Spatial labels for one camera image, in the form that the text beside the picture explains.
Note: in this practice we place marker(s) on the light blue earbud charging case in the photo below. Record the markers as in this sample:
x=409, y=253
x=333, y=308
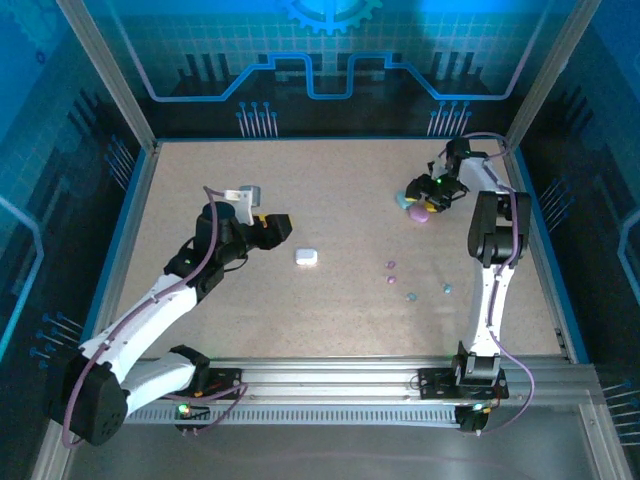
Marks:
x=403, y=199

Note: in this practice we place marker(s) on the purple earbud charging case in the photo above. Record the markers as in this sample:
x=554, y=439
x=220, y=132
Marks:
x=419, y=214

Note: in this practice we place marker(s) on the white earbud charging case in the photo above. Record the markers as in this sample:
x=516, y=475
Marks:
x=305, y=257

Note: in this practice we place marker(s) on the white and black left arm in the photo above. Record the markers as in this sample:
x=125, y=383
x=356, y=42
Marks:
x=150, y=310

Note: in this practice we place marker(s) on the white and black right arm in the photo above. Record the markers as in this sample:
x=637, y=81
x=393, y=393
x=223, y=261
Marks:
x=482, y=310

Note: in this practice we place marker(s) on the black connector box with LED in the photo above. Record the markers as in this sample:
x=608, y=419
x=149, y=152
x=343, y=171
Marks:
x=192, y=412
x=472, y=420

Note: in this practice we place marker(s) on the grey metal deck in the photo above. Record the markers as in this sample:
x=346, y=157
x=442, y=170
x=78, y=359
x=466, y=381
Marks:
x=350, y=455

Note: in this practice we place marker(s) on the aluminium side rail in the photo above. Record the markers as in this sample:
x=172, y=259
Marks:
x=549, y=300
x=136, y=210

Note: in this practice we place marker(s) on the aluminium frame post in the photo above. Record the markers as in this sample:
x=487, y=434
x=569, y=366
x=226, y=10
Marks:
x=550, y=75
x=110, y=75

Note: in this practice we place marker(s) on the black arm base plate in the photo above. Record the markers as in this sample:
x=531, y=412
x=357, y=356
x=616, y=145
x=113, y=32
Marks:
x=435, y=384
x=225, y=382

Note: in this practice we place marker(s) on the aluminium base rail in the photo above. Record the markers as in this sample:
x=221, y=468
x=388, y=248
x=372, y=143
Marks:
x=330, y=375

